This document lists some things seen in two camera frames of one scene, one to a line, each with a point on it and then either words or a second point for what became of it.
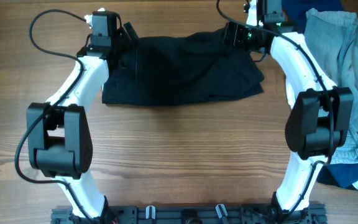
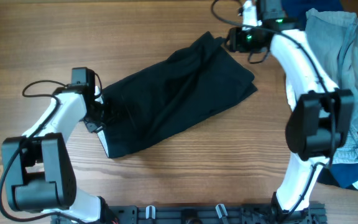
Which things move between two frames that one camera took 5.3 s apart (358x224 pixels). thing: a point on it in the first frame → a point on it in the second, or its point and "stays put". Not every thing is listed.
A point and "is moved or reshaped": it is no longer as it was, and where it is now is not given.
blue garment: (344, 174) stays put
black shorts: (202, 66) is moved or reshaped
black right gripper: (232, 35) stays put
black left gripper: (122, 35) → (94, 125)
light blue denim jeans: (339, 42) stays put
